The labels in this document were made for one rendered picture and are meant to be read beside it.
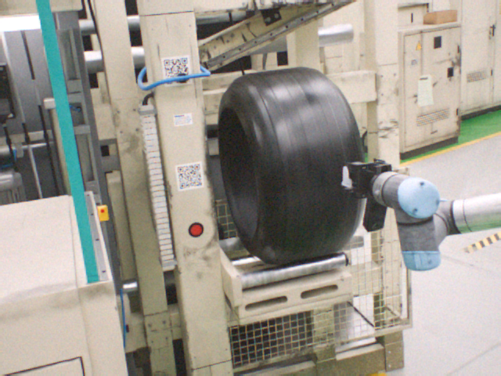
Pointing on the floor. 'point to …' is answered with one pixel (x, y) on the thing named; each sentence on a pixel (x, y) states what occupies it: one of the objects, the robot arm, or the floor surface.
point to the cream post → (182, 142)
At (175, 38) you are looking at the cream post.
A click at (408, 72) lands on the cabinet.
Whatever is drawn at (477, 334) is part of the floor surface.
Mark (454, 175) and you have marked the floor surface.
